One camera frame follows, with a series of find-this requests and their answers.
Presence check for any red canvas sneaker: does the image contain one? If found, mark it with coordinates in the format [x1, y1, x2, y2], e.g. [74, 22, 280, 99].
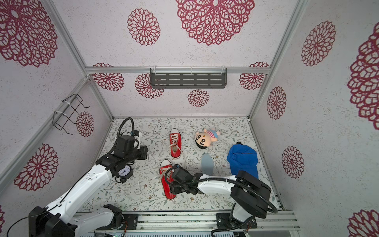
[169, 128, 182, 159]
[159, 159, 177, 201]

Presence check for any light blue insole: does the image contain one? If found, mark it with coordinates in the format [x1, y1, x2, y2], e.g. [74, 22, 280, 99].
[201, 153, 214, 176]

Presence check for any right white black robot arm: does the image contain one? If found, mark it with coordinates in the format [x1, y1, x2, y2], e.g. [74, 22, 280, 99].
[161, 165, 278, 237]

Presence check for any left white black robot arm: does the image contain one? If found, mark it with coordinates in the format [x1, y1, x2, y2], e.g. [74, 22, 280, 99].
[25, 117, 148, 237]

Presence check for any round pressure gauge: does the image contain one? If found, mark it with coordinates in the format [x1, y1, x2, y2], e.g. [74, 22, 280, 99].
[118, 165, 133, 180]

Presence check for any cartoon boy plush doll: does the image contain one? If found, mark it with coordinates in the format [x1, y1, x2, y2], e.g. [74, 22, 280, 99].
[194, 129, 221, 149]

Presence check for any blue cap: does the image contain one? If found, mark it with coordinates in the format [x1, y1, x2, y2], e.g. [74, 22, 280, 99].
[227, 142, 259, 179]

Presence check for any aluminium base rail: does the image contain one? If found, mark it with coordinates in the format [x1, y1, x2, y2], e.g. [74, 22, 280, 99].
[52, 210, 302, 235]

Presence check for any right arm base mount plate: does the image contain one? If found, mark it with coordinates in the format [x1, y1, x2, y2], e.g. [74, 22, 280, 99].
[216, 212, 258, 229]

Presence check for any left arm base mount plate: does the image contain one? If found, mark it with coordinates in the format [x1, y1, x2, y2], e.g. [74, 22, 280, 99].
[96, 213, 139, 231]

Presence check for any black wire wall rack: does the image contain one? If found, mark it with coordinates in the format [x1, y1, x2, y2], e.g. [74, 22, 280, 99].
[52, 93, 90, 135]

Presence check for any grey metal wall shelf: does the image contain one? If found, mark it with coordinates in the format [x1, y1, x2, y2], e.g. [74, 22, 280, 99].
[150, 68, 227, 89]

